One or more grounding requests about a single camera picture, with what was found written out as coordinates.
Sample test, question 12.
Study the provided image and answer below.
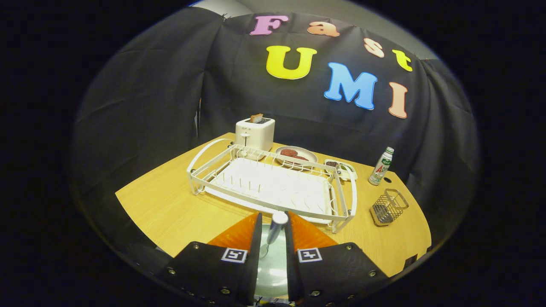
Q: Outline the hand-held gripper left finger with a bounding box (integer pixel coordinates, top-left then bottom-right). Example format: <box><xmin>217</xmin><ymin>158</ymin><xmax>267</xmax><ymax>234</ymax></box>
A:
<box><xmin>156</xmin><ymin>212</ymin><xmax>263</xmax><ymax>306</ymax></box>

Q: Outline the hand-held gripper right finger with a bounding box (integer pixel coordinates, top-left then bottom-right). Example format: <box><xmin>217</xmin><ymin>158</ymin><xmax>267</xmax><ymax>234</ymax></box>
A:
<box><xmin>285</xmin><ymin>211</ymin><xmax>389</xmax><ymax>305</ymax></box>

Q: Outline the pale green plate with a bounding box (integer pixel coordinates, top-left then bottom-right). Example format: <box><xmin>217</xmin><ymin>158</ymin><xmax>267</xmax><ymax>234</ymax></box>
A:
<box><xmin>255</xmin><ymin>223</ymin><xmax>290</xmax><ymax>298</ymax></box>

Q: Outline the spoon with striped handle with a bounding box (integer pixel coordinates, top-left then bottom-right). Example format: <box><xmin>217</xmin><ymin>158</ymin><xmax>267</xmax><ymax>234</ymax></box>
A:
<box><xmin>266</xmin><ymin>211</ymin><xmax>289</xmax><ymax>246</ymax></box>

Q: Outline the white wire dish rack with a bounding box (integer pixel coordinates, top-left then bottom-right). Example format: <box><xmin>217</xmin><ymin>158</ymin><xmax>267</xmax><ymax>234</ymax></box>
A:
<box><xmin>186</xmin><ymin>138</ymin><xmax>358</xmax><ymax>234</ymax></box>

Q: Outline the metal wire basket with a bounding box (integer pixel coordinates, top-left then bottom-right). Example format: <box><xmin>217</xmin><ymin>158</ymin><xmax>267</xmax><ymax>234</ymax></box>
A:
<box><xmin>369</xmin><ymin>188</ymin><xmax>409</xmax><ymax>226</ymax></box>

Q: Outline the beige round plate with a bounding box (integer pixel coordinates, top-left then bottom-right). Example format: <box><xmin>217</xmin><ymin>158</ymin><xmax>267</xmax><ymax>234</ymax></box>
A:
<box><xmin>275</xmin><ymin>146</ymin><xmax>318</xmax><ymax>167</ymax></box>

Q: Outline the white divided dish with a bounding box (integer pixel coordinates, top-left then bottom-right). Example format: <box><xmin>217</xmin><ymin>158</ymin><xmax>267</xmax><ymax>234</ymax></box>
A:
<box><xmin>324</xmin><ymin>159</ymin><xmax>358</xmax><ymax>182</ymax></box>

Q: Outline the white toaster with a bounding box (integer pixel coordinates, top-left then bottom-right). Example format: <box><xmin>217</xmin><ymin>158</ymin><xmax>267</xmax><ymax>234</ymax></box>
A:
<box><xmin>235</xmin><ymin>117</ymin><xmax>276</xmax><ymax>152</ymax></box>

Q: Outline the white green-label drink bottle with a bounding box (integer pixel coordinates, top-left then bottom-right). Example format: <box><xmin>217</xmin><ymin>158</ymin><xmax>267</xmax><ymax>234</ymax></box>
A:
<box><xmin>368</xmin><ymin>147</ymin><xmax>395</xmax><ymax>186</ymax></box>

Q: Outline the black backdrop cloth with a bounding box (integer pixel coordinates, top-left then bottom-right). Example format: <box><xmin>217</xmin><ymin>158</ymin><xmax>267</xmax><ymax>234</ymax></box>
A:
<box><xmin>70</xmin><ymin>6</ymin><xmax>480</xmax><ymax>261</ymax></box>

